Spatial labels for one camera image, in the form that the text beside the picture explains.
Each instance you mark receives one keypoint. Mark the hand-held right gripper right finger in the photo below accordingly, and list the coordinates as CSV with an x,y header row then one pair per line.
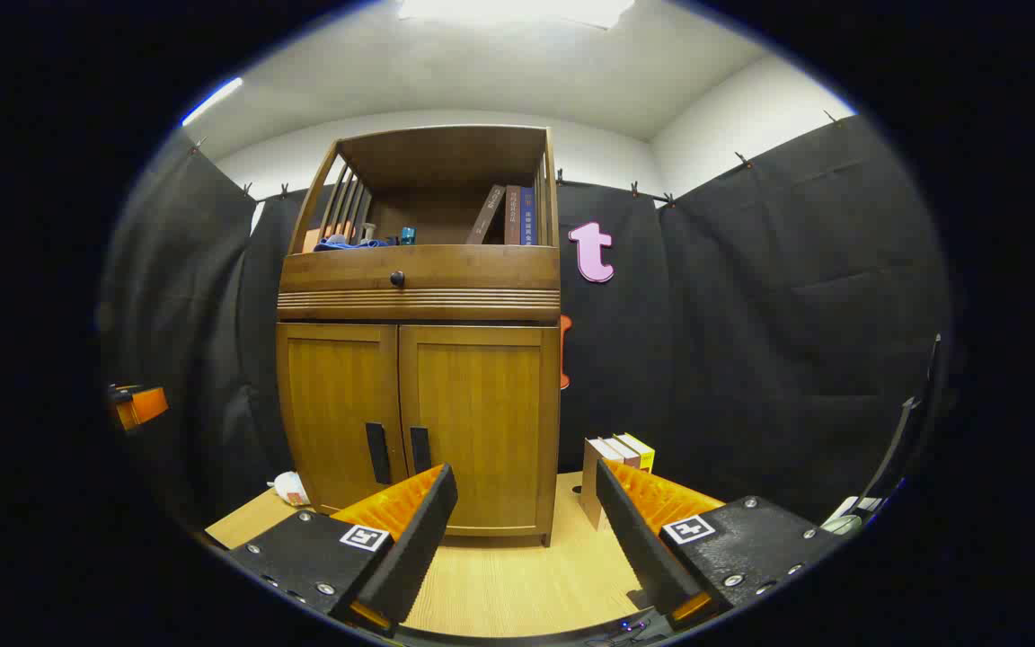
x,y
639,548

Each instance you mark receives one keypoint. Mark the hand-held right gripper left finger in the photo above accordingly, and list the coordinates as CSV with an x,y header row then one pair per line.
x,y
419,548

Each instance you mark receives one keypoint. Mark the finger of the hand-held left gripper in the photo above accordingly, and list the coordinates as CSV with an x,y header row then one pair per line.
x,y
147,406

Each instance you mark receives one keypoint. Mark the wooden double-door shoe cabinet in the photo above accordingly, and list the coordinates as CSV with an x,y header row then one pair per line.
x,y
419,304

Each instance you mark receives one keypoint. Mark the wooden cabinet drawer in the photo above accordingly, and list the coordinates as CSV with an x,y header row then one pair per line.
x,y
482,268

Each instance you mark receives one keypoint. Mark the white book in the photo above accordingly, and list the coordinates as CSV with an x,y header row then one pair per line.
x,y
591,467

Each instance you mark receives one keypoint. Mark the white crumpled bag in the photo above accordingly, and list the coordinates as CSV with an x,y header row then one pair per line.
x,y
291,488

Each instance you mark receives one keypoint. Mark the white stand base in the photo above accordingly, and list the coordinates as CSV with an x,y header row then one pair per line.
x,y
850,518

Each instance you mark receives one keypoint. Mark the blue cloth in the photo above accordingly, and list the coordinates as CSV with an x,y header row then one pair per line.
x,y
347,243

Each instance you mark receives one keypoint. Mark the black backdrop cloth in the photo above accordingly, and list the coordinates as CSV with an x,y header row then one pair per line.
x,y
751,314

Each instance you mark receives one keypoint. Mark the black metal stand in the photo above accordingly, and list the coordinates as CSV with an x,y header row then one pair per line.
x,y
904,431

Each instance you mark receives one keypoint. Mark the blue shelf book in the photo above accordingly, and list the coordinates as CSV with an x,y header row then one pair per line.
x,y
528,216

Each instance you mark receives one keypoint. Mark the ceiling light panel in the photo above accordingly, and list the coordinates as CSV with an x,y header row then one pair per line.
x,y
517,9

